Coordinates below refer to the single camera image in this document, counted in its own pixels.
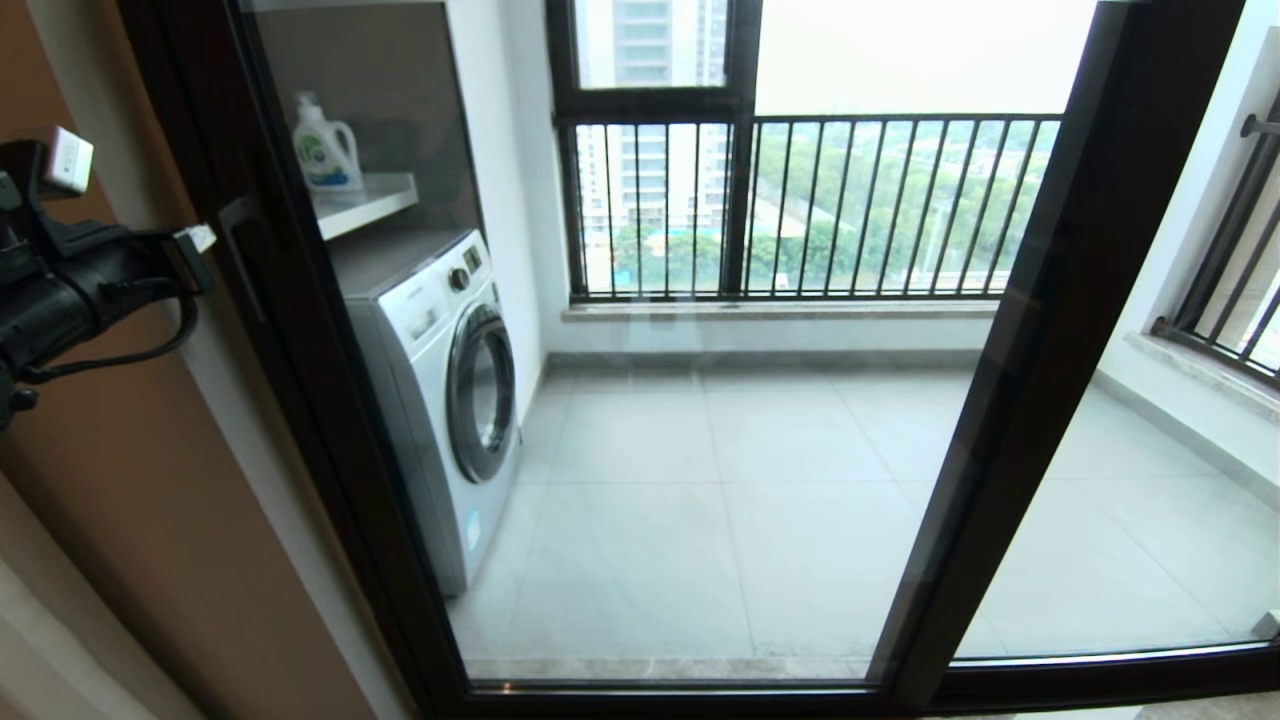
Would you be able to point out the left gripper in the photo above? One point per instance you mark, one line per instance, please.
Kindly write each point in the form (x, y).
(70, 300)

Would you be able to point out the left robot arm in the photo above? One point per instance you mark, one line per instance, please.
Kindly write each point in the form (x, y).
(8, 395)

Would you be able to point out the white detergent bottle green label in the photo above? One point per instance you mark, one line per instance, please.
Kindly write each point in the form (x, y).
(325, 150)

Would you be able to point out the silver front-loading washing machine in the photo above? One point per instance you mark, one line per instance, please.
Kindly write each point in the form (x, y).
(420, 420)

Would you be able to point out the distant high-rise building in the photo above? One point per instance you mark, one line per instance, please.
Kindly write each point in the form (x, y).
(645, 40)

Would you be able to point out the long stone window sill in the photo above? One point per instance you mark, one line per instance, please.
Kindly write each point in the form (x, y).
(780, 310)

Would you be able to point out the long black metal window railing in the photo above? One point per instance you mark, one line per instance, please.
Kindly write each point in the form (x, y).
(900, 118)

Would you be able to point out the short stone window sill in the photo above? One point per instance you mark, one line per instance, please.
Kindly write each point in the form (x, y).
(1200, 368)

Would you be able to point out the short black metal window railing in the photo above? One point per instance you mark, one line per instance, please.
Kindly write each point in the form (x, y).
(1215, 350)

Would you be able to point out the black outer door frame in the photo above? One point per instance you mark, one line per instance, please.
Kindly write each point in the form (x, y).
(165, 100)

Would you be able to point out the white wall shelf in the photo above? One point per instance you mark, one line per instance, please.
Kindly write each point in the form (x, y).
(360, 205)

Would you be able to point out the black window frame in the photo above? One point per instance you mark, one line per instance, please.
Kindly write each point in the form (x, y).
(650, 100)

